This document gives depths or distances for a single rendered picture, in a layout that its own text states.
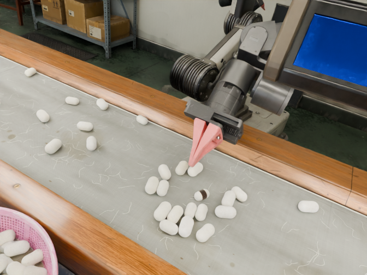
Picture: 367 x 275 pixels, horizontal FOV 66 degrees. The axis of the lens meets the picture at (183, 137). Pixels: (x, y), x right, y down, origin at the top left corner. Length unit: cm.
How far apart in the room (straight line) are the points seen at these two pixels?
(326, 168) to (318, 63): 44
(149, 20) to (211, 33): 71
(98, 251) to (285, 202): 36
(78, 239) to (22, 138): 31
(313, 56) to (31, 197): 45
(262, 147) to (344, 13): 44
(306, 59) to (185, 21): 264
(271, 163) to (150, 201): 28
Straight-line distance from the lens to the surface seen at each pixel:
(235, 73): 51
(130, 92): 79
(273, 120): 137
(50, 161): 62
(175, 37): 298
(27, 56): 102
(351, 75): 27
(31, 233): 50
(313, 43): 27
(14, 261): 51
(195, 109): 48
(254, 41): 53
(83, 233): 46
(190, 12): 284
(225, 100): 48
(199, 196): 52
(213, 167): 61
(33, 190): 53
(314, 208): 59
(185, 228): 47
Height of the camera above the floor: 114
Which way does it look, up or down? 37 degrees down
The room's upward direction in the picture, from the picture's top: 9 degrees clockwise
